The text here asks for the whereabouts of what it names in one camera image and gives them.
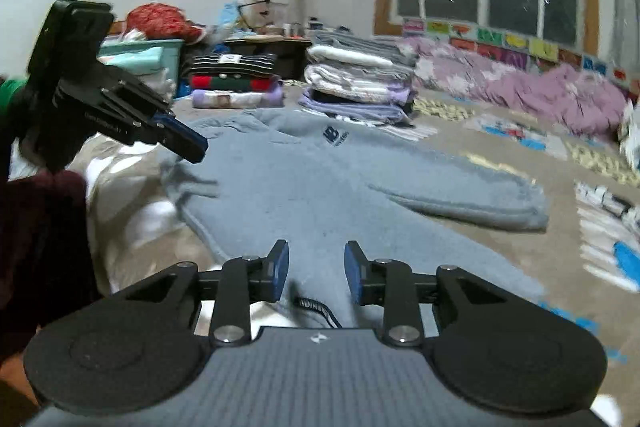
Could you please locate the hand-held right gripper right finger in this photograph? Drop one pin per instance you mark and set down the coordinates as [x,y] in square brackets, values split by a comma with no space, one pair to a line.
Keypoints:
[353,274]

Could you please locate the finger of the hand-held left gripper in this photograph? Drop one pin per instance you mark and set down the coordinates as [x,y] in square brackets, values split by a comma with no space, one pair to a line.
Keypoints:
[186,144]

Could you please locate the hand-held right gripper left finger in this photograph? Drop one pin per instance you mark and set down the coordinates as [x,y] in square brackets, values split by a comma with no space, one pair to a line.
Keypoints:
[280,268]

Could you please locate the grey-blue sweatshirt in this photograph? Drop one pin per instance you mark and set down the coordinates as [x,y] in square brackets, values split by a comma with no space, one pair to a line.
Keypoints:
[310,187]

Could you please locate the person's left forearm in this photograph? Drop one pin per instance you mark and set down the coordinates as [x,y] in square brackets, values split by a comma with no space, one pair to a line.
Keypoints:
[40,247]

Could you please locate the stack of folded clothes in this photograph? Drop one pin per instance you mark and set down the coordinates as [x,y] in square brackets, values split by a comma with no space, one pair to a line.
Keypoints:
[357,77]

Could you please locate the green cloth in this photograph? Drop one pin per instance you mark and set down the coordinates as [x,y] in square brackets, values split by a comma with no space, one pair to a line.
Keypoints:
[9,94]

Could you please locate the lavender folded garment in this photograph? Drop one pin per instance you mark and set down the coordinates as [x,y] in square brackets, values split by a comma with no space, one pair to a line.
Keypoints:
[235,99]

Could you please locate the red green folded garment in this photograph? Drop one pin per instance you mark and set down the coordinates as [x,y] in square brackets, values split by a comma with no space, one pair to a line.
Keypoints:
[232,83]

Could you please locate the white patterned blanket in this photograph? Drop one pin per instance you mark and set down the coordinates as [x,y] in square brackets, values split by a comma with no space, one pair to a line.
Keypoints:
[125,197]

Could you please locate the teal storage box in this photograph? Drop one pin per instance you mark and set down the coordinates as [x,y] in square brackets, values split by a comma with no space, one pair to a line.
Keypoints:
[150,57]

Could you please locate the black white striped folded garment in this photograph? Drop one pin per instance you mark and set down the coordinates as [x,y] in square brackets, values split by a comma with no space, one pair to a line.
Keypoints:
[232,64]

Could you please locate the red knitted cloth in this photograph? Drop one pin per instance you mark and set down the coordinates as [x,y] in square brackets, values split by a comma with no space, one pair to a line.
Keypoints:
[157,21]

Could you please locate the dark low table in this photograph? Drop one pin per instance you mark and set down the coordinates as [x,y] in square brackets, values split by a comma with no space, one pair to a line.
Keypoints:
[280,52]

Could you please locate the light blue plush toy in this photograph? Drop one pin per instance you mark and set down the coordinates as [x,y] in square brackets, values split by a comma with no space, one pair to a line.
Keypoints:
[231,14]

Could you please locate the purple floral quilt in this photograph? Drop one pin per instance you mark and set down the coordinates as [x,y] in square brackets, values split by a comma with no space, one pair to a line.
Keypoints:
[540,92]

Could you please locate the colourful wall border mat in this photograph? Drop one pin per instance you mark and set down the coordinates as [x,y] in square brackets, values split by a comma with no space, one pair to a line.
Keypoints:
[505,43]

